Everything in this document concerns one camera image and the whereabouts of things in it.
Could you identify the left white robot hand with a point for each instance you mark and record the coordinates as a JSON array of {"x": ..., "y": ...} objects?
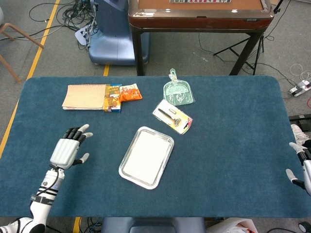
[{"x": 64, "y": 151}]

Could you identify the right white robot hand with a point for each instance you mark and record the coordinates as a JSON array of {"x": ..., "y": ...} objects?
[{"x": 307, "y": 170}]

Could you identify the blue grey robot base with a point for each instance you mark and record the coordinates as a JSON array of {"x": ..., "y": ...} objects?
[{"x": 116, "y": 41}]

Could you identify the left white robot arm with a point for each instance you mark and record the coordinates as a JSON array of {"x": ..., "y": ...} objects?
[{"x": 46, "y": 191}]

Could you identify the stainless steel tray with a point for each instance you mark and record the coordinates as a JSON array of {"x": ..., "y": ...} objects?
[{"x": 149, "y": 186}]

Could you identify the white shoe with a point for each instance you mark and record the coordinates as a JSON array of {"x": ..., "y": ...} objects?
[{"x": 300, "y": 136}]

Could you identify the black tape roll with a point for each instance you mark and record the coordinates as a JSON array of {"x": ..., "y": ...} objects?
[{"x": 305, "y": 227}]

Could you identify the tan spiral notebook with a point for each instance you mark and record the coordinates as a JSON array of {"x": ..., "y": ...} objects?
[{"x": 83, "y": 97}]

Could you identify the yellow blue cardboard box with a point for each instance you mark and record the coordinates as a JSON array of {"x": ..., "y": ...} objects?
[{"x": 113, "y": 98}]

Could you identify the white power strip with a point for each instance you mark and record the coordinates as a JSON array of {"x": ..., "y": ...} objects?
[
  {"x": 300, "y": 88},
  {"x": 82, "y": 35}
]

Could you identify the orange snack bag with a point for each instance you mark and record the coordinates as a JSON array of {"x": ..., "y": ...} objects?
[{"x": 131, "y": 93}]

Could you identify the white plastic bag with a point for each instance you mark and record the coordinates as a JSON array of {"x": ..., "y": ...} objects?
[{"x": 230, "y": 227}]

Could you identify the razor in yellow blister pack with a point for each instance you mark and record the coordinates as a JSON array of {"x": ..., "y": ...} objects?
[{"x": 172, "y": 116}]

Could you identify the blue grey robot torso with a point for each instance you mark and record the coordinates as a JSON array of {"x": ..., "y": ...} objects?
[{"x": 153, "y": 225}]

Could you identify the black tripod stand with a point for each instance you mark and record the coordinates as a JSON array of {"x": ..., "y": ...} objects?
[{"x": 245, "y": 58}]

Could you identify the green dustpan in plastic bag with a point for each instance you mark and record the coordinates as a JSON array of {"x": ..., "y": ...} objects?
[{"x": 178, "y": 93}]

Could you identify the white chair with wooden legs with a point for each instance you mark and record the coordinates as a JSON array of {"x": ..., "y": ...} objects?
[{"x": 9, "y": 26}]

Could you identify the brown mahjong table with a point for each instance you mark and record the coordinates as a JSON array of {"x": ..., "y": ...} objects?
[{"x": 199, "y": 20}]

